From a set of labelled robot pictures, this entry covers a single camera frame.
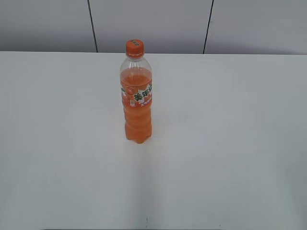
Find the orange soda plastic bottle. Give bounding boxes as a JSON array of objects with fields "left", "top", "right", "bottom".
[{"left": 119, "top": 53, "right": 153, "bottom": 144}]

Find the orange bottle cap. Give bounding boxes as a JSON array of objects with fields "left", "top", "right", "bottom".
[{"left": 126, "top": 39, "right": 144, "bottom": 59}]

